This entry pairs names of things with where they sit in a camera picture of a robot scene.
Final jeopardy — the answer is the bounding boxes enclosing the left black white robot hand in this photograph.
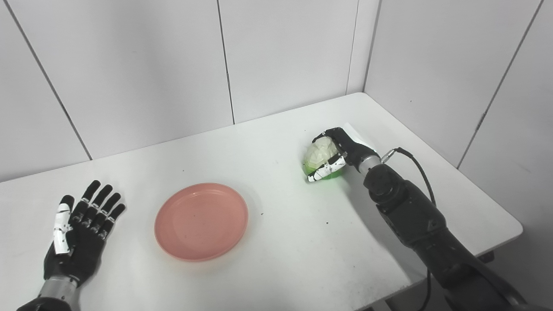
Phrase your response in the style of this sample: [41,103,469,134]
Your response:
[43,180,127,288]

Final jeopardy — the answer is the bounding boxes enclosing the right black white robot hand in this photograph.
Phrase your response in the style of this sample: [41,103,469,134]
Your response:
[307,123,381,183]

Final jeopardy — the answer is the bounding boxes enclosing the green white toy cabbage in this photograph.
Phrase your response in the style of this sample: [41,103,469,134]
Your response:
[302,136,345,181]

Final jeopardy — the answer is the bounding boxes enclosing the pink plastic plate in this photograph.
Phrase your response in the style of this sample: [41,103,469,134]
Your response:
[154,183,249,263]

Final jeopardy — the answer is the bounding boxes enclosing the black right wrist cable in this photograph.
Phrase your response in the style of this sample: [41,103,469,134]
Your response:
[380,147,437,311]

